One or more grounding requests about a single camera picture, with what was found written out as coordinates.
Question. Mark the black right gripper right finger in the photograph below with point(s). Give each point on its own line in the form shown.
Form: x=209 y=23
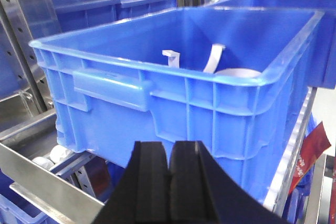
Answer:
x=201 y=192

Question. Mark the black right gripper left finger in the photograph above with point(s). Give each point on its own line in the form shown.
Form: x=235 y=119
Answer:
x=142 y=194

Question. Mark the white PVC pipe fitting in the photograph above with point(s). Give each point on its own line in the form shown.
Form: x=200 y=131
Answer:
x=239 y=72

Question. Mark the white curved PVC clamp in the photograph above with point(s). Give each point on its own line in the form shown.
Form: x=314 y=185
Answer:
x=214 y=58

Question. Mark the large blue plastic bin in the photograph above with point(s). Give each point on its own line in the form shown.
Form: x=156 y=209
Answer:
x=111 y=85

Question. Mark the white curved clamp in bin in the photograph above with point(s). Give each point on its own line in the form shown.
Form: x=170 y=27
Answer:
x=173 y=58

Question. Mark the red printed bag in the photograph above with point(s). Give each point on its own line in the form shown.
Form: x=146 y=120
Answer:
x=312 y=148

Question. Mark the perforated metal rack upright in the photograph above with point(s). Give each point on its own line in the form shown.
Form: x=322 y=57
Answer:
x=21 y=22

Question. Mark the stainless steel shelf rail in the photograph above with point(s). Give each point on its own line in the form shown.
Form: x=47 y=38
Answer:
x=58 y=198

